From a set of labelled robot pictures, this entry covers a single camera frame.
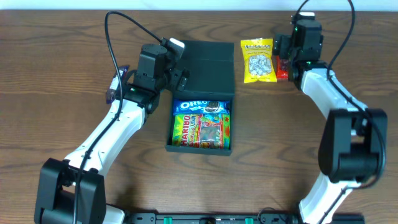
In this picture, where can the yellow snack bag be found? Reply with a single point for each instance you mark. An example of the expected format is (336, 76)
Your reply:
(258, 65)

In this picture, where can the red candy bag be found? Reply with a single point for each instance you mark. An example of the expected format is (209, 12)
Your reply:
(282, 69)

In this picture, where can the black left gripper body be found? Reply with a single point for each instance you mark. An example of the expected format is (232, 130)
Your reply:
(181, 79)

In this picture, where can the blue Oreo cookie pack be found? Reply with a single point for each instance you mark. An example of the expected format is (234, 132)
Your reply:
(200, 107)

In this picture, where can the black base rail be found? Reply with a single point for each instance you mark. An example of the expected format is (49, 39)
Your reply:
(265, 218)

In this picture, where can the Haribo worms gummy bag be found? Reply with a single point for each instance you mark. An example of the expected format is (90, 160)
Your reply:
(207, 131)

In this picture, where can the dark green gift box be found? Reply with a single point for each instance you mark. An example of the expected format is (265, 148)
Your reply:
(211, 68)

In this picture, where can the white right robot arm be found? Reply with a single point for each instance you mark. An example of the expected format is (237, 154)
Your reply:
(352, 152)

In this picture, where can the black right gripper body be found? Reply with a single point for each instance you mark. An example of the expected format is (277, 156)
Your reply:
(280, 45)

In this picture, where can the dark blue chocolate bar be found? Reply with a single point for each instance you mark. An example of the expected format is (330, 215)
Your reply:
(114, 86)

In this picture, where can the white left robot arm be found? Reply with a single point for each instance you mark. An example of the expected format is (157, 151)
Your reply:
(72, 190)

